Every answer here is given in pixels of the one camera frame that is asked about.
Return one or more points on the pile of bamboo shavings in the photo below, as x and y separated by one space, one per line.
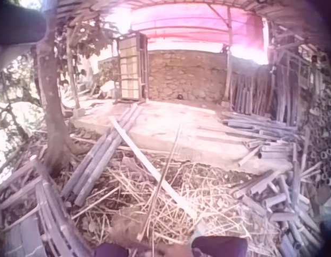
181 203

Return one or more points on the tree trunk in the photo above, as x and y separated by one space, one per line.
51 107

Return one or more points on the curved bamboo slat frame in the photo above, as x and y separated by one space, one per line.
42 214

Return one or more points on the red tarp roof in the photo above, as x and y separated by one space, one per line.
186 24

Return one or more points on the grey concrete block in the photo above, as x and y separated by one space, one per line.
78 112

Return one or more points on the stack of bamboo tubes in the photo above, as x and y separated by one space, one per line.
321 139

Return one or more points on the pale large rock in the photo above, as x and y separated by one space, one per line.
23 116

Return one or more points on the row of leaning bamboo poles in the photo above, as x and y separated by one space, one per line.
250 91

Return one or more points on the standing woven bamboo panel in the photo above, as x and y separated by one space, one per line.
130 69

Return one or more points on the long bamboo strip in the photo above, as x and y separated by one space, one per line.
152 167

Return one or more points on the upright bamboo roof post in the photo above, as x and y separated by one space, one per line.
229 53

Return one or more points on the thin bamboo stick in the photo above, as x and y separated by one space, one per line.
165 174

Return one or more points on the heap of bamboo poles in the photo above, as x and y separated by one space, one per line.
261 131

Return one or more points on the heap of short bamboo pieces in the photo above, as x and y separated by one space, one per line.
283 203

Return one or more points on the bundle of long bamboo poles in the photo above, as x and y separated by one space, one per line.
101 158

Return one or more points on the person's left hand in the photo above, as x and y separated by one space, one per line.
110 250

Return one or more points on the bamboo rack structure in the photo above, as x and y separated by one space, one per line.
296 67

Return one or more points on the tree foliage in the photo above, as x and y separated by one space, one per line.
87 34

